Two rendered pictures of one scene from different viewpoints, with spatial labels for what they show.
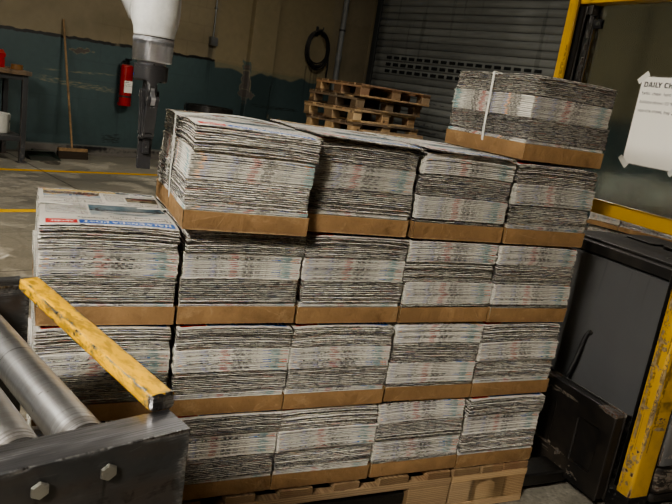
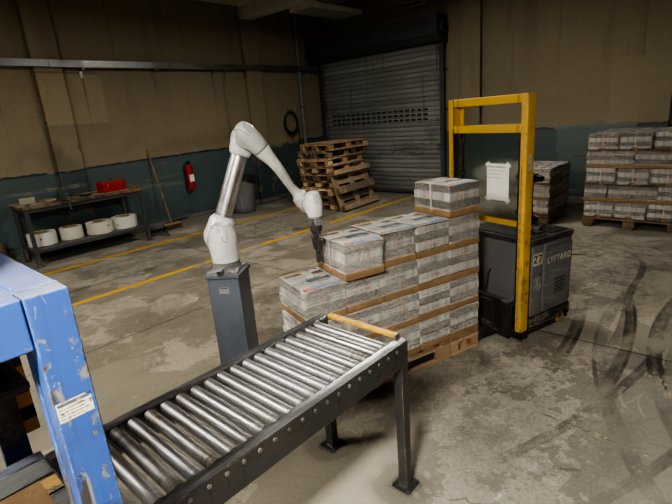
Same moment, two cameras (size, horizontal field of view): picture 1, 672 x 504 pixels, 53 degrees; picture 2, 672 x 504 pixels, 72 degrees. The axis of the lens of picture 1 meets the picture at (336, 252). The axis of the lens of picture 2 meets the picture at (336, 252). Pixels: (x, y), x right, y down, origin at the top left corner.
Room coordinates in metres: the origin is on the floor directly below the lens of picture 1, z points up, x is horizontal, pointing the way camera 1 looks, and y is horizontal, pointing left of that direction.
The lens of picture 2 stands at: (-1.26, 0.52, 1.81)
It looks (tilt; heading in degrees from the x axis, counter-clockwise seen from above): 16 degrees down; 357
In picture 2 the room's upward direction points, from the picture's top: 5 degrees counter-clockwise
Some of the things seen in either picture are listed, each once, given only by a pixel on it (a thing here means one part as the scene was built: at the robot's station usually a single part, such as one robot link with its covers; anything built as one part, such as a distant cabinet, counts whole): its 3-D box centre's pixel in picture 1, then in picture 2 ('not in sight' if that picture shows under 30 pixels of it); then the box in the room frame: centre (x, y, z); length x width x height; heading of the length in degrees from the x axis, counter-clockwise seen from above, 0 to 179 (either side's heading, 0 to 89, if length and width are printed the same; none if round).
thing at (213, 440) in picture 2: not in sight; (196, 428); (0.21, 0.99, 0.77); 0.47 x 0.05 x 0.05; 44
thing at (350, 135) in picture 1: (344, 133); (382, 226); (1.79, 0.03, 1.06); 0.37 x 0.29 x 0.01; 25
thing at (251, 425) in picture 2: not in sight; (226, 410); (0.30, 0.89, 0.77); 0.47 x 0.05 x 0.05; 44
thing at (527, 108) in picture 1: (489, 288); (446, 265); (2.06, -0.49, 0.65); 0.39 x 0.30 x 1.29; 26
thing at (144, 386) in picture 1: (85, 332); (361, 324); (0.84, 0.31, 0.81); 0.43 x 0.03 x 0.02; 44
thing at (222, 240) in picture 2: not in sight; (223, 241); (1.37, 1.02, 1.17); 0.18 x 0.16 x 0.22; 19
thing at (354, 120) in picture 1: (362, 139); (334, 173); (8.53, -0.10, 0.65); 1.33 x 0.94 x 1.30; 138
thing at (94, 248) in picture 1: (260, 364); (370, 319); (1.74, 0.16, 0.42); 1.17 x 0.39 x 0.83; 116
